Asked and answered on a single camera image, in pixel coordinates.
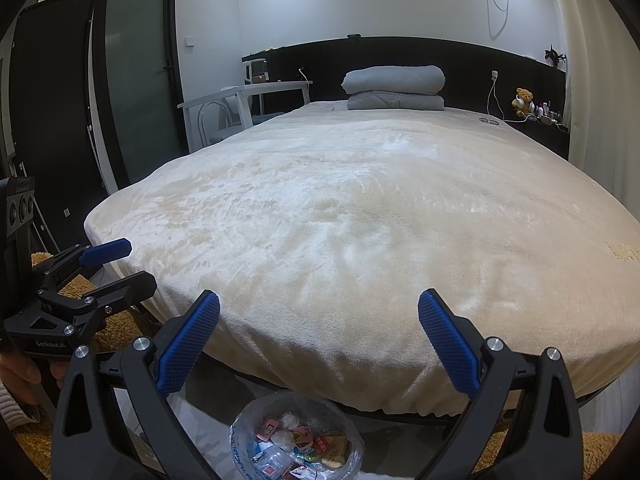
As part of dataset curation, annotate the clear kettle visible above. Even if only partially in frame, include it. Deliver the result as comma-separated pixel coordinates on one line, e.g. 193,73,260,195
243,58,271,85

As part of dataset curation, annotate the brown teddy bear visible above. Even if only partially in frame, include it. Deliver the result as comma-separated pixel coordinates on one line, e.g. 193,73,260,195
511,87,536,119

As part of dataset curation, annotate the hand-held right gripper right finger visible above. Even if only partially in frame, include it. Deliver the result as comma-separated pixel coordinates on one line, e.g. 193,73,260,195
417,287,586,480

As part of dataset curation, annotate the brown paper scrap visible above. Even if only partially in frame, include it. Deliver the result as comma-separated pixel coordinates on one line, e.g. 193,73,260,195
320,432,352,469

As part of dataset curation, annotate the cream plush blanket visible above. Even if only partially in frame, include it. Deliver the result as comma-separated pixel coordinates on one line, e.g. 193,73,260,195
82,100,640,416

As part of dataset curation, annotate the clear plastic trash bag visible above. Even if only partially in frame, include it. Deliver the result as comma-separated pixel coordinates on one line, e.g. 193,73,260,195
229,391,365,480

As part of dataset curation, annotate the person's left hand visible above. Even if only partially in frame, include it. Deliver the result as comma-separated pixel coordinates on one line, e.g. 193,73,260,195
0,351,69,407

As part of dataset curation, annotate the white charging cable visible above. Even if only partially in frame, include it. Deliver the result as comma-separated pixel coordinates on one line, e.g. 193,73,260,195
486,70,531,123

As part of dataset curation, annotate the pile of small snack wrappers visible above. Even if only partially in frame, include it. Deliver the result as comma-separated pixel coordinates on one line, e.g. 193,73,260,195
250,410,352,480

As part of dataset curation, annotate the white curtain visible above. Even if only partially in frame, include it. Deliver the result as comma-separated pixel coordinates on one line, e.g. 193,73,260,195
542,0,640,221

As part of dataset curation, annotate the group of small toiletry bottles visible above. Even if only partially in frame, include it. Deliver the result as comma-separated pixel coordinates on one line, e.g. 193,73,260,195
532,101,566,129

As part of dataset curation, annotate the frosted glass door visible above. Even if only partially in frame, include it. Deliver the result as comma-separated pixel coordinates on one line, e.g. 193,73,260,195
95,0,191,192

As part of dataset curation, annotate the black headboard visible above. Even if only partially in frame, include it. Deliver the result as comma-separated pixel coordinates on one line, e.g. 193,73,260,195
241,35,572,161

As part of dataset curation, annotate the person's left forearm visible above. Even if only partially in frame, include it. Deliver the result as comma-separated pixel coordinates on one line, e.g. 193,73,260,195
0,380,28,429

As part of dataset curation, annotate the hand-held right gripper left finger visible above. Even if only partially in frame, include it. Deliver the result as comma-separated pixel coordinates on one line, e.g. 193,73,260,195
50,289,223,480

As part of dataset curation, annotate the grey folded duvet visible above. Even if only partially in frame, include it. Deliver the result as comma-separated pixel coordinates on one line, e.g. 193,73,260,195
341,65,447,112

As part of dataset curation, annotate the white chair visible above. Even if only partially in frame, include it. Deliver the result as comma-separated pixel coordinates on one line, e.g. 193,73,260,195
197,87,262,147

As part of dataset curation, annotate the black wardrobe panel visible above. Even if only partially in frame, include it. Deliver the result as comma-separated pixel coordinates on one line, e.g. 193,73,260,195
7,0,118,261

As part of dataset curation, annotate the person's right leg brown fleece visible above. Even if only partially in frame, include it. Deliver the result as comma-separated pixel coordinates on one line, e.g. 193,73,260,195
470,427,640,480

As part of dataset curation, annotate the white desk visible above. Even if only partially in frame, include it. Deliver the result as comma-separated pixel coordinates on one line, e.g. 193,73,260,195
177,80,314,156

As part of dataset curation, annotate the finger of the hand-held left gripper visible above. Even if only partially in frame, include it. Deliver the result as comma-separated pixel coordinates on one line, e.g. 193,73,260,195
37,270,158,333
32,238,133,288

